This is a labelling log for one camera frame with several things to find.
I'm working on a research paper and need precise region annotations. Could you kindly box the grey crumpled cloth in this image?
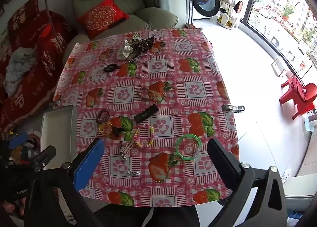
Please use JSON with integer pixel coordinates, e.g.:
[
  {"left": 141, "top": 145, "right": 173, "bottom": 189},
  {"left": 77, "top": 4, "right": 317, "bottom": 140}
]
[{"left": 4, "top": 47, "right": 37, "bottom": 97}]

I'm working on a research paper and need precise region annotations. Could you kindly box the red handled mop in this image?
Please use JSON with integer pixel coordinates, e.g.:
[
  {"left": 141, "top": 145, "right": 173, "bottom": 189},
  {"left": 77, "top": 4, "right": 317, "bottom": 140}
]
[{"left": 183, "top": 0, "right": 202, "bottom": 30}]

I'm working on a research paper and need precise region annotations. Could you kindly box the large window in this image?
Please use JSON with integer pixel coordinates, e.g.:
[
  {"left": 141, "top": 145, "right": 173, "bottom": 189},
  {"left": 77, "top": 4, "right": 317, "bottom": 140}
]
[{"left": 244, "top": 0, "right": 317, "bottom": 84}]

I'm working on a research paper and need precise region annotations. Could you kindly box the yellow cord bracelet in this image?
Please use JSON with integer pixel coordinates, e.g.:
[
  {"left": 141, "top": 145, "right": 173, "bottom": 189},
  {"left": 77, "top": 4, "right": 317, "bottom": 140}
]
[{"left": 98, "top": 122, "right": 114, "bottom": 138}]

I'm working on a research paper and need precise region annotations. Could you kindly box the strawberry print pink tablecloth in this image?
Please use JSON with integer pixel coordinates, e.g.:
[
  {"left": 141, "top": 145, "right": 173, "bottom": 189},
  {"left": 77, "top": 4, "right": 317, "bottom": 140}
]
[{"left": 53, "top": 29, "right": 240, "bottom": 208}]

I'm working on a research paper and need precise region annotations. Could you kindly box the pile of colourful packets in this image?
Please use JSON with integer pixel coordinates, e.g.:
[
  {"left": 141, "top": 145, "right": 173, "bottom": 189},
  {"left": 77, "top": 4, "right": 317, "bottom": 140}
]
[{"left": 7, "top": 130, "right": 41, "bottom": 167}]

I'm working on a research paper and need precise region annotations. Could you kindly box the silver chain bracelet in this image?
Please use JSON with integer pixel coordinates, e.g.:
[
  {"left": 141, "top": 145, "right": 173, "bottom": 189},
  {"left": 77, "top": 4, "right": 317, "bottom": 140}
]
[{"left": 129, "top": 54, "right": 156, "bottom": 64}]

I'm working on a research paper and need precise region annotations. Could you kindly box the white furniture piece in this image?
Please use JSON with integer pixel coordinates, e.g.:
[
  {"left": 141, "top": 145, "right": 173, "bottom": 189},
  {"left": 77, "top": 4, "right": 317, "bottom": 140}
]
[{"left": 282, "top": 158, "right": 317, "bottom": 214}]

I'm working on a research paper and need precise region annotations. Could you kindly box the dark clothing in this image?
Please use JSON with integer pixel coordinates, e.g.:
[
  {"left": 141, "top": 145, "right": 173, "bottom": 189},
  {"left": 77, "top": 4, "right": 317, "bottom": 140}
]
[{"left": 94, "top": 205, "right": 200, "bottom": 227}]

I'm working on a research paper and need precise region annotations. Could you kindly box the pastel beaded bracelet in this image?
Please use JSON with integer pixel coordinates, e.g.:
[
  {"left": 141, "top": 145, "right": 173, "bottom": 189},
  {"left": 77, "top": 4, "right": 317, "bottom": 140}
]
[{"left": 132, "top": 124, "right": 155, "bottom": 148}]

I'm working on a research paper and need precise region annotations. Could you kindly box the white shallow tray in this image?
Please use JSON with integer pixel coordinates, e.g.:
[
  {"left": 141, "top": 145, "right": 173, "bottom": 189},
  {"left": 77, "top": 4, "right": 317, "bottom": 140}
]
[{"left": 40, "top": 105, "right": 78, "bottom": 175}]

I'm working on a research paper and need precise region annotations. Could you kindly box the white scrunchie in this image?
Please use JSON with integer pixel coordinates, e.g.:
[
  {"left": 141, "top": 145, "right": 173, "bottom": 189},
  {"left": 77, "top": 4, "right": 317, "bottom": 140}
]
[{"left": 117, "top": 39, "right": 135, "bottom": 61}]

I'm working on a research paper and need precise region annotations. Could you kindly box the leopard print scrunchie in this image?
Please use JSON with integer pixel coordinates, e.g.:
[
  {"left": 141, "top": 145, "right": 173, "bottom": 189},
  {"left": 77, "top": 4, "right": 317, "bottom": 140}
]
[{"left": 131, "top": 36, "right": 155, "bottom": 55}]

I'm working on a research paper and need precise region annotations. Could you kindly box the red printed blanket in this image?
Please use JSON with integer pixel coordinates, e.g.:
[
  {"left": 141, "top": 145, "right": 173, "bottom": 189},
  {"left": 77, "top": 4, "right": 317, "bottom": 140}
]
[{"left": 0, "top": 0, "right": 80, "bottom": 133}]

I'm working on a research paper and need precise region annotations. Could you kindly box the brown spiral hair tie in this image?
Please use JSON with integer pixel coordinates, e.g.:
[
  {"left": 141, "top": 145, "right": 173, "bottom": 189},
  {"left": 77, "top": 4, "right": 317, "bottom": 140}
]
[{"left": 96, "top": 109, "right": 110, "bottom": 124}]

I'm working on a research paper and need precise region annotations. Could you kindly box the green plastic bangle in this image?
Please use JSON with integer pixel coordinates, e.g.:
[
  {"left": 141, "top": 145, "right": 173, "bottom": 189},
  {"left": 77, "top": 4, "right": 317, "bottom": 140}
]
[{"left": 175, "top": 134, "right": 201, "bottom": 161}]

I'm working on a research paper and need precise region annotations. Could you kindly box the red plastic chair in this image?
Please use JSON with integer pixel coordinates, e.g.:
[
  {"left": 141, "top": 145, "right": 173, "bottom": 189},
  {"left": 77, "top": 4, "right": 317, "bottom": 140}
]
[{"left": 279, "top": 75, "right": 317, "bottom": 120}]

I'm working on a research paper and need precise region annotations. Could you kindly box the black spiral hair tie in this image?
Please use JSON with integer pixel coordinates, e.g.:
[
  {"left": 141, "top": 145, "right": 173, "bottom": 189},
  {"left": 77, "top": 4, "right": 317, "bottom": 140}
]
[{"left": 103, "top": 63, "right": 120, "bottom": 73}]

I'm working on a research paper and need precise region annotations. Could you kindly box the red embroidered cushion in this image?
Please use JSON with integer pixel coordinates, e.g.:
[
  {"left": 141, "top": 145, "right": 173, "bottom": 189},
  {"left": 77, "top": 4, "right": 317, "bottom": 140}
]
[{"left": 76, "top": 0, "right": 130, "bottom": 39}]

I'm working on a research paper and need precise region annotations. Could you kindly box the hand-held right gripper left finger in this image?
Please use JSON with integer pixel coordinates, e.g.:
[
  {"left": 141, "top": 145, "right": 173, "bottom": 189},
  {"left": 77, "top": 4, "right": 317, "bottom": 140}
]
[{"left": 23, "top": 138, "right": 106, "bottom": 227}]

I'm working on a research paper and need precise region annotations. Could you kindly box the braided rope bracelet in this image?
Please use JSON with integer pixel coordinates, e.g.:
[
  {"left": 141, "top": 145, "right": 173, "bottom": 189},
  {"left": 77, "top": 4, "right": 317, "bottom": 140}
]
[{"left": 137, "top": 87, "right": 155, "bottom": 101}]

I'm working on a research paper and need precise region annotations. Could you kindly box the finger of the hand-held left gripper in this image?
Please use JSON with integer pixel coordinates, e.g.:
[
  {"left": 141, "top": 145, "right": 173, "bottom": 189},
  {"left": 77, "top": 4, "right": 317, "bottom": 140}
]
[
  {"left": 7, "top": 131, "right": 28, "bottom": 149},
  {"left": 32, "top": 145, "right": 57, "bottom": 171}
]

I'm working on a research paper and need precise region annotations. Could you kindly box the black rectangular comb clip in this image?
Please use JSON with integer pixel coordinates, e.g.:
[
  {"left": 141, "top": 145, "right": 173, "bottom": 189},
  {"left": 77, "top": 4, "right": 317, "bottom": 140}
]
[{"left": 134, "top": 104, "right": 159, "bottom": 123}]

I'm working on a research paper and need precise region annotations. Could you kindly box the white floor rack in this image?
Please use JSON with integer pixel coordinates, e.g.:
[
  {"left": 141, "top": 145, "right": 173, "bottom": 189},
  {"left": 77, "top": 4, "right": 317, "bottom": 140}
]
[{"left": 217, "top": 0, "right": 244, "bottom": 30}]

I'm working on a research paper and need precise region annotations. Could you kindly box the grey braided cable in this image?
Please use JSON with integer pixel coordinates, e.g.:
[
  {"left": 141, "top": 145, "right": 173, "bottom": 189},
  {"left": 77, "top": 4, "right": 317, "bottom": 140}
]
[{"left": 44, "top": 0, "right": 58, "bottom": 41}]

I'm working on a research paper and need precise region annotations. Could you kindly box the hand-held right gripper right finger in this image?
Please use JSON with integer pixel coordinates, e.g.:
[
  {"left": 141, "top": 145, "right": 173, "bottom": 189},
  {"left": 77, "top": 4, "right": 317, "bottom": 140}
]
[{"left": 207, "top": 138, "right": 291, "bottom": 227}]

